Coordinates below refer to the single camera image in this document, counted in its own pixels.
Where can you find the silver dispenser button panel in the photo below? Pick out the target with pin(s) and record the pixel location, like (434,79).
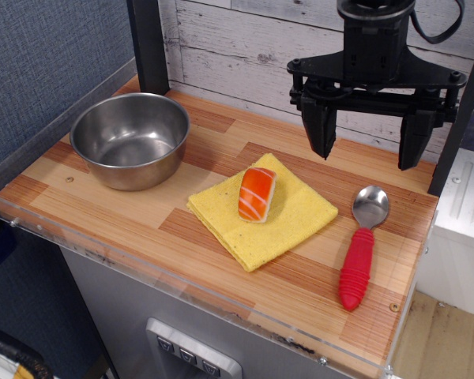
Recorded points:
(181,356)

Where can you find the orange white salmon sushi toy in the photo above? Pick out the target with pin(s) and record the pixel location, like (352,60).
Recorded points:
(256,194)

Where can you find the yellow folded cloth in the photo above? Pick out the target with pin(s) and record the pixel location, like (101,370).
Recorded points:
(297,212)

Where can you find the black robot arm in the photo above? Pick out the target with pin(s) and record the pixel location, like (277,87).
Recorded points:
(375,6)

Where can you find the stainless steel bowl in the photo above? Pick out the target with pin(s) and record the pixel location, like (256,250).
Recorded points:
(132,142)

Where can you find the dark frame post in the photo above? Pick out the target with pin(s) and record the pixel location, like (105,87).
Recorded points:
(454,139)
(147,35)

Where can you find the red handled metal spoon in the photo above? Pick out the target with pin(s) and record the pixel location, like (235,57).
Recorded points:
(370,208)

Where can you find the clear acrylic table guard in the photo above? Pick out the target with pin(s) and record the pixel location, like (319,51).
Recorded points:
(145,260)

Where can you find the white aluminium box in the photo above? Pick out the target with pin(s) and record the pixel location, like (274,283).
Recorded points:
(446,270)

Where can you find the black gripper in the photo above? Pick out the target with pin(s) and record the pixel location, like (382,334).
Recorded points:
(375,73)

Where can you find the dark right frame post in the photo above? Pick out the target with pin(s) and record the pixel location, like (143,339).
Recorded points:
(454,139)

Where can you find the dark left frame post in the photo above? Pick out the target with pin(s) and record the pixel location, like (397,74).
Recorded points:
(147,35)

